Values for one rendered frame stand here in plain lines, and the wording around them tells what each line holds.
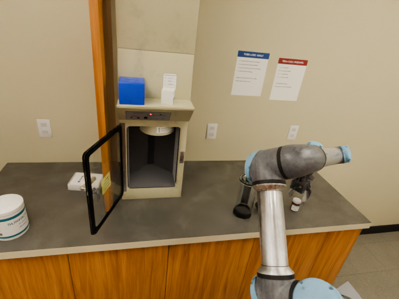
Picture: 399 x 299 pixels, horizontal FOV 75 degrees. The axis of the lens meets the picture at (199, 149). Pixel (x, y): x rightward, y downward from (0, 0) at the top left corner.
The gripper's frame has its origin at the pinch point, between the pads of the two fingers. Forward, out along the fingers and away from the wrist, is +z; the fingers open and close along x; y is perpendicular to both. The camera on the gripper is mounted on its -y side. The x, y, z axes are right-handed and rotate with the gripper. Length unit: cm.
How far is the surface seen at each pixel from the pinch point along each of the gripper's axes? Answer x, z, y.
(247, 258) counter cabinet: -4.1, 30.8, 30.3
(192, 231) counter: -21, 8, 59
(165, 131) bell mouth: -52, -32, 55
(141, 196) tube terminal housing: -56, 6, 66
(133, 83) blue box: -48, -58, 74
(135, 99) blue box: -48, -52, 74
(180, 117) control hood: -42, -43, 54
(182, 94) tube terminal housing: -47, -52, 50
